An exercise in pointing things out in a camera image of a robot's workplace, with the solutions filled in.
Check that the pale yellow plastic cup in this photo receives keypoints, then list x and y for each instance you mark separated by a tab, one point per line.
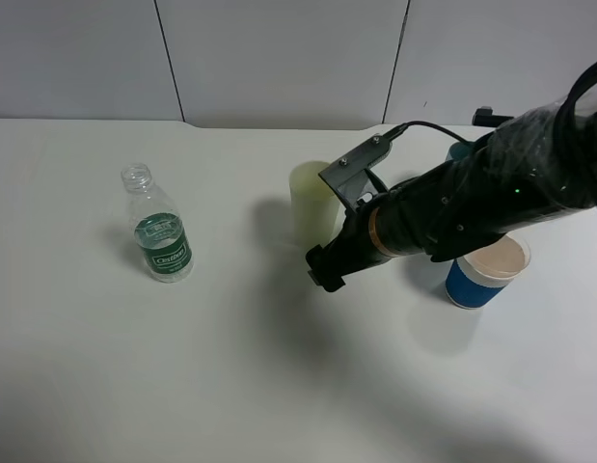
314	205

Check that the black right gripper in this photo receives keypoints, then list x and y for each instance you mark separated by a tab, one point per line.
362	243

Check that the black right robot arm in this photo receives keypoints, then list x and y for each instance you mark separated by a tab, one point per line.
533	168

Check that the teal plastic cup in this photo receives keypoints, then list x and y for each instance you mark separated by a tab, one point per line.
459	151

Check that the dark right wrist camera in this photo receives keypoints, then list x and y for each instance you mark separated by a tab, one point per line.
350	177

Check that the blue sleeve paper cup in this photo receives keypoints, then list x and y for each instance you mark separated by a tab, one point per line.
476	278

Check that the clear green-label water bottle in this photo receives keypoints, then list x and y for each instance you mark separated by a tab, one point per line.
156	226

